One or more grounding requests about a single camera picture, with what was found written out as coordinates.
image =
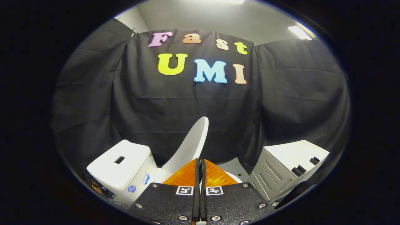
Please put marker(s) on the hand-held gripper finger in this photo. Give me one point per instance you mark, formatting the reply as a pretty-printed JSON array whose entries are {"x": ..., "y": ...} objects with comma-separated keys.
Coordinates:
[
  {"x": 197, "y": 193},
  {"x": 203, "y": 193}
]

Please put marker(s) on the white toilet lid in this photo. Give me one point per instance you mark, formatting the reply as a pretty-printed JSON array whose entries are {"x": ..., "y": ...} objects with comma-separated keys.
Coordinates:
[{"x": 190, "y": 143}]

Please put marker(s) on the white toilet with tank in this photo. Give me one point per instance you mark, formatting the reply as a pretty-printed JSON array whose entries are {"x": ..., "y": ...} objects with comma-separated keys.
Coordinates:
[{"x": 122, "y": 165}]

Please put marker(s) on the grey drawer cabinet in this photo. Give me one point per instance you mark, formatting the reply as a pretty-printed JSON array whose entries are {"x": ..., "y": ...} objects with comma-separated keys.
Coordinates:
[{"x": 281, "y": 165}]

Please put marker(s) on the black backdrop cloth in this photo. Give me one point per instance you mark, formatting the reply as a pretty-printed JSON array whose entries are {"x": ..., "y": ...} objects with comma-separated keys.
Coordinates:
[{"x": 187, "y": 103}]

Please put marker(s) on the small ceiling light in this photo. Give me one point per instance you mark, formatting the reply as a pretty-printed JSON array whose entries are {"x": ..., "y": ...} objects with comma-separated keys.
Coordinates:
[{"x": 299, "y": 32}]

